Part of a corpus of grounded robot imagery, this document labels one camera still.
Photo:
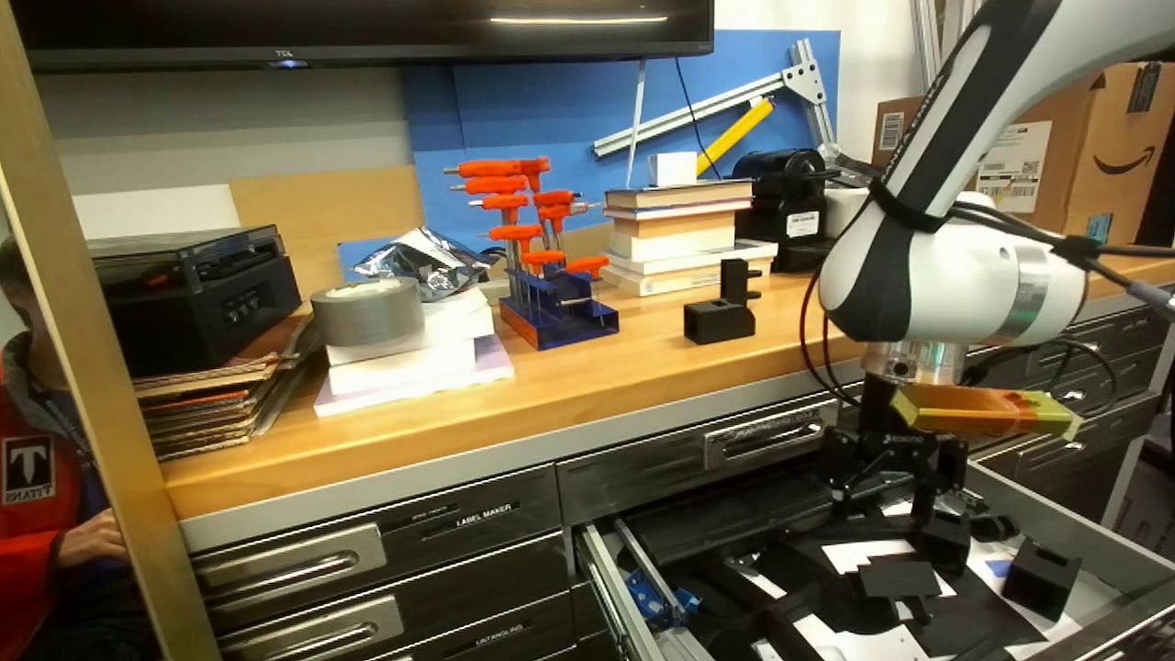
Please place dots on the black printed mount block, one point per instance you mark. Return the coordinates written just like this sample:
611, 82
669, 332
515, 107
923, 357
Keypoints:
946, 540

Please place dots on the silver plastic bag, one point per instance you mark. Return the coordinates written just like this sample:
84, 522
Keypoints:
416, 262

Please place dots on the bystander hand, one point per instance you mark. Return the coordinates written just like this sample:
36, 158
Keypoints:
94, 539

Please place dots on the thick tan book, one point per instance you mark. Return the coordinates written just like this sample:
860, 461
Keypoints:
672, 241

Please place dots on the person in red jacket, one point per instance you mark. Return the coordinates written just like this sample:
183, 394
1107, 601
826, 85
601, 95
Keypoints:
30, 514

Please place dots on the black monitor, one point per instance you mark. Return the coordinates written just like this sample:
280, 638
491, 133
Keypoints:
369, 30

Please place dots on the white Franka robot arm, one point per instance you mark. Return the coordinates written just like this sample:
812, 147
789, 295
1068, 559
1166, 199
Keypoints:
967, 281

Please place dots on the black device with white label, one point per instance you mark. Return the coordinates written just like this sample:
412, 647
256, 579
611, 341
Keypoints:
789, 208

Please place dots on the black hollow printed block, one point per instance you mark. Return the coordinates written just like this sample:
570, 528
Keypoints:
991, 528
1036, 576

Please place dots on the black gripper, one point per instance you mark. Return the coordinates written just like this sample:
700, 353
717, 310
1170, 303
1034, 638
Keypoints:
899, 458

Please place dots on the grey duct tape roll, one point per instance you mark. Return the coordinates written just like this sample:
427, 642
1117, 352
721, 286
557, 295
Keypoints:
369, 317

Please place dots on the wooden post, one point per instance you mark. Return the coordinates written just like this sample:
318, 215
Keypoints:
84, 369

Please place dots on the brown cardboard sheet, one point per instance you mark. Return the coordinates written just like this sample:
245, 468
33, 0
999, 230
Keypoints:
333, 222

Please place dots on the black tall slotted block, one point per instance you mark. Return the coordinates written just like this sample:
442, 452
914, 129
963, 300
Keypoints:
735, 278

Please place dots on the small blue part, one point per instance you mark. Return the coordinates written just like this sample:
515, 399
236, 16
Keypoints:
646, 594

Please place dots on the grey metal tool drawer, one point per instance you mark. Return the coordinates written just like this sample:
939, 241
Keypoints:
1101, 545

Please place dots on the small white box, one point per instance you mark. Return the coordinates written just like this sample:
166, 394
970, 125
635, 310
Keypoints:
677, 168

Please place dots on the cardboard shipping box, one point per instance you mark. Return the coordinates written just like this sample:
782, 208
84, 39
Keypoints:
1112, 147

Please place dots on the blue hex key stand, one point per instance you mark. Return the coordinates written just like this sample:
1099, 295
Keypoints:
557, 317

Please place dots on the blue wall board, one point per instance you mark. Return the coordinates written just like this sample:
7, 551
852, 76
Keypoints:
551, 112

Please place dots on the thin dark-covered book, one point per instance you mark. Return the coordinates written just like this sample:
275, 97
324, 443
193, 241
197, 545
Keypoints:
679, 215
679, 193

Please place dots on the black square tube block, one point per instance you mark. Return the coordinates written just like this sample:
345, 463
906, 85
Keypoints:
717, 323

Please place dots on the white flat board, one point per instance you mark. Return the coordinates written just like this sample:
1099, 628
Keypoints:
153, 215

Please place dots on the white paper stack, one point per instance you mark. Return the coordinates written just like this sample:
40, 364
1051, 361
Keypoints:
416, 369

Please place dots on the black equipment case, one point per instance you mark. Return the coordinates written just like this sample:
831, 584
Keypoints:
197, 295

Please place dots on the stack of dark boards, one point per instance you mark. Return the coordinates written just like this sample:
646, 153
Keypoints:
221, 399

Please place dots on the thin white rod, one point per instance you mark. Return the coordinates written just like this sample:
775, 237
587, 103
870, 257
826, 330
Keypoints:
635, 124

